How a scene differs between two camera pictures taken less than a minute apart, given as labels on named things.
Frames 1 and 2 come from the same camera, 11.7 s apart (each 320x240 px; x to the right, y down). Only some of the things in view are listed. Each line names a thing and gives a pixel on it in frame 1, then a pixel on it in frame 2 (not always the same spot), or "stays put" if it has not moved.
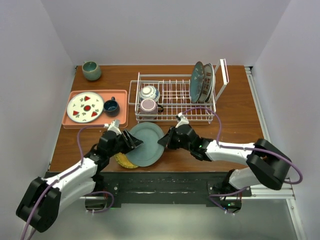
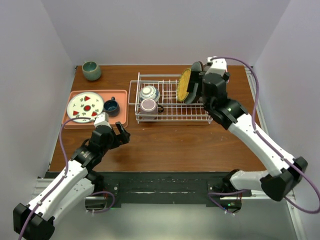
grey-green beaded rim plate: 151,151 -> 196,66
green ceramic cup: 91,71 stays put
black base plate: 165,188 stays put
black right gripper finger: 166,140 -> 195,78
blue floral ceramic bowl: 149,92 stays put
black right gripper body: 175,143 -> 208,103
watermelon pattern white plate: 85,107 stays put
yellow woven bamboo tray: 123,159 -> 182,93
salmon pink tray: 120,95 stays put
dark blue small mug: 111,107 stays put
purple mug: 149,109 stays put
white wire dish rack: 176,97 stays put
